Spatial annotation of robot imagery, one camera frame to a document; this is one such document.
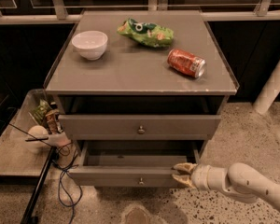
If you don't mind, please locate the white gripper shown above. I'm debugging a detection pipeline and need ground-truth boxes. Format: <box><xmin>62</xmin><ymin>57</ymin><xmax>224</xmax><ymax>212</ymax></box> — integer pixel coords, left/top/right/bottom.
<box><xmin>172</xmin><ymin>162</ymin><xmax>210</xmax><ymax>190</ymax></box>

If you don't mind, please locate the grey drawer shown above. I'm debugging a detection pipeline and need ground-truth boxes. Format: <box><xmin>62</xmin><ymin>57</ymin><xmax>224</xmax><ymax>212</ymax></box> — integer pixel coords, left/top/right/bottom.
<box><xmin>70</xmin><ymin>140</ymin><xmax>201</xmax><ymax>188</ymax></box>
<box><xmin>59</xmin><ymin>115</ymin><xmax>221</xmax><ymax>140</ymax></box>

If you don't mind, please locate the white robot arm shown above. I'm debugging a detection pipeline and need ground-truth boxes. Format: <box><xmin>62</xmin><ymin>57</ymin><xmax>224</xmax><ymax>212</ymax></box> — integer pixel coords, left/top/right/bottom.
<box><xmin>173</xmin><ymin>103</ymin><xmax>280</xmax><ymax>213</ymax></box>

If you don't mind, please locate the grey drawer cabinet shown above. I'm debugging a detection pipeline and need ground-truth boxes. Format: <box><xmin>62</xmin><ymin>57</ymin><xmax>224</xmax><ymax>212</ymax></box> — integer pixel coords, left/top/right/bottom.
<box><xmin>42</xmin><ymin>10</ymin><xmax>240</xmax><ymax>187</ymax></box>

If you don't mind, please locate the grey top drawer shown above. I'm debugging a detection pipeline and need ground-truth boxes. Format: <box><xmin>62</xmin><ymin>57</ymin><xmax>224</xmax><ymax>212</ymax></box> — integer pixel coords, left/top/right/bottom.
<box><xmin>59</xmin><ymin>115</ymin><xmax>221</xmax><ymax>140</ymax></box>

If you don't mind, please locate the red soda can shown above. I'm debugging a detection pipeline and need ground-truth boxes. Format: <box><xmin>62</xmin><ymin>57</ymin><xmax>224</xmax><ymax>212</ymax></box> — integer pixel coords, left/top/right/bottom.
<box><xmin>167</xmin><ymin>49</ymin><xmax>206</xmax><ymax>78</ymax></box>

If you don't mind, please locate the brown snack packet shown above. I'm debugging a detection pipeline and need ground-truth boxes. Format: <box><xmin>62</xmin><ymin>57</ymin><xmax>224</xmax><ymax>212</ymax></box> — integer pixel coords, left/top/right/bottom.
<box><xmin>45</xmin><ymin>109</ymin><xmax>62</xmax><ymax>134</ymax></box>

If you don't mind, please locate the green chip bag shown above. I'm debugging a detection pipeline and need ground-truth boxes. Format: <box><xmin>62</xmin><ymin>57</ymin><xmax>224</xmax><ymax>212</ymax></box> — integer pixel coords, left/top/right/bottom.
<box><xmin>117</xmin><ymin>18</ymin><xmax>174</xmax><ymax>48</ymax></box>

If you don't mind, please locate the white round ball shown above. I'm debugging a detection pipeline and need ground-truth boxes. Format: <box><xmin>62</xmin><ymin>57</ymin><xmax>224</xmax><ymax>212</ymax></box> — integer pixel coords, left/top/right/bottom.
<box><xmin>25</xmin><ymin>125</ymin><xmax>49</xmax><ymax>153</ymax></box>

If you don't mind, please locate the green snack packet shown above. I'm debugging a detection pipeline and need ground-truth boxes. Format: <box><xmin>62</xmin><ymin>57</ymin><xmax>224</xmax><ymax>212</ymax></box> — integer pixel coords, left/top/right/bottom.
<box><xmin>29</xmin><ymin>99</ymin><xmax>51</xmax><ymax>125</ymax></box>

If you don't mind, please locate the white ceramic bowl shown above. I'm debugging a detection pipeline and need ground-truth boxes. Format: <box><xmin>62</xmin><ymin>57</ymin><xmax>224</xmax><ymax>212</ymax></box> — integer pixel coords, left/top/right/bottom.
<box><xmin>71</xmin><ymin>31</ymin><xmax>108</xmax><ymax>61</ymax></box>

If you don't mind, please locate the black metal stand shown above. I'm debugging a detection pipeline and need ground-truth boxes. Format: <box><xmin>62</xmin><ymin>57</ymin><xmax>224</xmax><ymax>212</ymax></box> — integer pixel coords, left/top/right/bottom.
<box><xmin>21</xmin><ymin>147</ymin><xmax>57</xmax><ymax>224</ymax></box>

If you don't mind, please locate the clear plastic bin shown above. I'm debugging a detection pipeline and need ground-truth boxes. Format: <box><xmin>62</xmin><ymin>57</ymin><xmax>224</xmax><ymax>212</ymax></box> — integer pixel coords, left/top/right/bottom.
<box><xmin>0</xmin><ymin>89</ymin><xmax>69</xmax><ymax>177</ymax></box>

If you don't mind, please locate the metal window railing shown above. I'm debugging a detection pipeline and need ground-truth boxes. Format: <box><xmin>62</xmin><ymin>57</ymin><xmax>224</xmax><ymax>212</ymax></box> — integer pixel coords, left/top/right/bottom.
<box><xmin>0</xmin><ymin>0</ymin><xmax>280</xmax><ymax>24</ymax></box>

